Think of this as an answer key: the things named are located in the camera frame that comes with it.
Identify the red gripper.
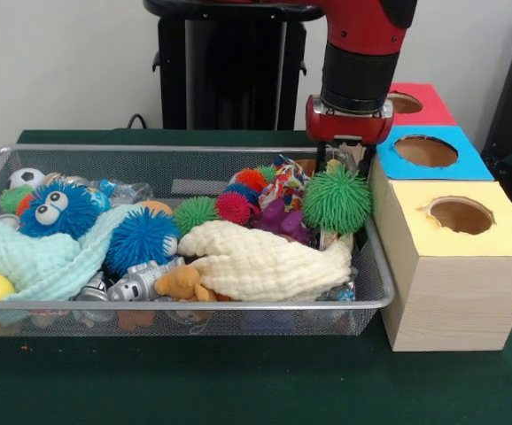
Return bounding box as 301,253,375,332
305,94,394,183

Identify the orange plush animal toy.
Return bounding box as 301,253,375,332
153,264,233,303

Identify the wooden box with three holes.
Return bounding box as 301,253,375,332
368,81,512,353

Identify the shallow silver mesh bin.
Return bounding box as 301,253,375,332
0,143,397,338

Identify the large green spiky ball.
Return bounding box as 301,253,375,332
302,166,370,236

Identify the cream waffle cloth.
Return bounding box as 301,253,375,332
176,220,354,303

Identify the small green spiky ball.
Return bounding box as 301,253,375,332
172,197,220,236

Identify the plain blue spiky ball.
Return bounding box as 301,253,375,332
104,207,182,278

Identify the silver robot toy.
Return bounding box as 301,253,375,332
107,259,186,302

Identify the dark green table cloth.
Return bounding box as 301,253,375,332
0,127,512,425

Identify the blue spiky ball with eyes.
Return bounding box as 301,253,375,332
19,181,102,240

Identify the small soccer ball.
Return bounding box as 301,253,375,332
7,166,47,191

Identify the mint waffle cloth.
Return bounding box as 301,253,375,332
0,203,144,302

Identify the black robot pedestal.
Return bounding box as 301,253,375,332
143,0,330,131

